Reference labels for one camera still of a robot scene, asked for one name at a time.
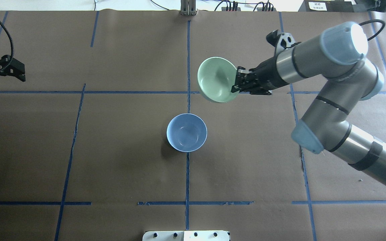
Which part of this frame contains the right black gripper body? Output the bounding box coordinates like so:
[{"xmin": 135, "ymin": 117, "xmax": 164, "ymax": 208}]
[{"xmin": 243, "ymin": 57, "xmax": 289, "ymax": 95}]

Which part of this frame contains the blue bowl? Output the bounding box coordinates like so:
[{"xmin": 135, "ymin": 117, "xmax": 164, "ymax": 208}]
[{"xmin": 166, "ymin": 113, "xmax": 208, "ymax": 153}]

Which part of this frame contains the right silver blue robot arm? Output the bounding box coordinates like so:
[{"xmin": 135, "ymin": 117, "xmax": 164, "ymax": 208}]
[{"xmin": 230, "ymin": 21, "xmax": 386, "ymax": 185}]

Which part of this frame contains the black box with label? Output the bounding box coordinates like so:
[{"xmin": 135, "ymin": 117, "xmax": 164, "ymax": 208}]
[{"xmin": 298, "ymin": 0, "xmax": 355, "ymax": 12}]

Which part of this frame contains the green bowl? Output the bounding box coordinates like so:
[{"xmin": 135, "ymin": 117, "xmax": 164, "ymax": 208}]
[{"xmin": 197, "ymin": 57, "xmax": 239, "ymax": 103}]

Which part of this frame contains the black right camera cable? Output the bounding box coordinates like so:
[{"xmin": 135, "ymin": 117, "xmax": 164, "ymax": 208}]
[{"xmin": 359, "ymin": 19, "xmax": 386, "ymax": 42}]

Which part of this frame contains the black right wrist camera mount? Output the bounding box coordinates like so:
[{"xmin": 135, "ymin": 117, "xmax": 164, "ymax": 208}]
[{"xmin": 266, "ymin": 29, "xmax": 301, "ymax": 56}]

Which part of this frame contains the aluminium frame post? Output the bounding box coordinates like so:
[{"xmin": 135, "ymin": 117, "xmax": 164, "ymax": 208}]
[{"xmin": 180, "ymin": 0, "xmax": 197, "ymax": 16}]

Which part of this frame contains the white mounting pillar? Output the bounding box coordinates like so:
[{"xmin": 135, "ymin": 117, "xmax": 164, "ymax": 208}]
[{"xmin": 142, "ymin": 230, "xmax": 231, "ymax": 241}]

